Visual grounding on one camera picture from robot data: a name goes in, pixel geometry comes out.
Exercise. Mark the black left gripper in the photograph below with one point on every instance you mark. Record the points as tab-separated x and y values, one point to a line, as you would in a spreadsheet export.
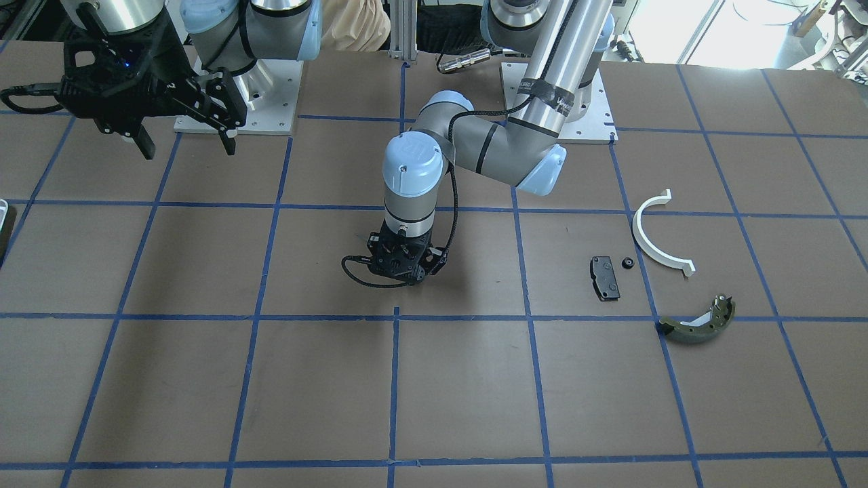
436	258

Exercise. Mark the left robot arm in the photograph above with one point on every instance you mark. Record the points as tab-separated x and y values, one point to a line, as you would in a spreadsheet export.
517	146

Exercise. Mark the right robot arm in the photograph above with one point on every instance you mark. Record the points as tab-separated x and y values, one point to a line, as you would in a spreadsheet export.
230	35

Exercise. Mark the black brake pad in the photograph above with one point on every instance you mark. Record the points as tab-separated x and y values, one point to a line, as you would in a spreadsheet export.
604	278

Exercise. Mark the olive brake shoe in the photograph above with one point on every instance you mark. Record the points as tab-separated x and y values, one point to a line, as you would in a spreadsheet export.
704	328

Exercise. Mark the person in beige shirt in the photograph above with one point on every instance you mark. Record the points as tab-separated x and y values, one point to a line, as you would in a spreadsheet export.
354	26

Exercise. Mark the aluminium frame post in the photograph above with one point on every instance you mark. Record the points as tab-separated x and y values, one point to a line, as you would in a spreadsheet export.
403	15

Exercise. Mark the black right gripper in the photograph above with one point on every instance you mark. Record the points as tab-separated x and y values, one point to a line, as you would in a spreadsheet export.
165	69

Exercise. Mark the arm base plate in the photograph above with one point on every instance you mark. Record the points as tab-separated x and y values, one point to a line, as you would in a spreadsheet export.
271	89
591	120

